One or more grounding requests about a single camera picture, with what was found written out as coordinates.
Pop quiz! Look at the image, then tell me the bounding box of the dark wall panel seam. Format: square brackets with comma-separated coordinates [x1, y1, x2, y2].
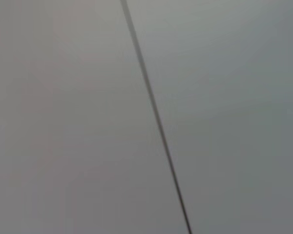
[119, 0, 193, 234]

